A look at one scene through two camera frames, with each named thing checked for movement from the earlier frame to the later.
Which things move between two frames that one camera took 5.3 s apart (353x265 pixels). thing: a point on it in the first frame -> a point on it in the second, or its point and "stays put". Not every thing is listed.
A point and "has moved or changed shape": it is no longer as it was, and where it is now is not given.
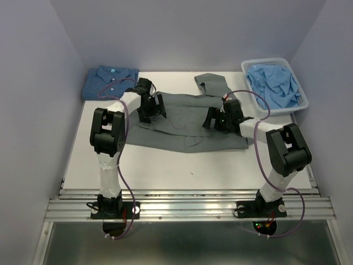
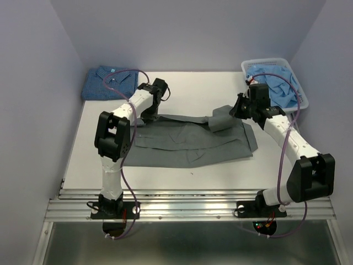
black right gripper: [215, 113] -> [234, 111]
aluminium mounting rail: [190, 203] stays put
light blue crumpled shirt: [276, 84] stays put
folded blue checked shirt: [108, 83] stays put
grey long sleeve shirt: [183, 129] has moved or changed shape
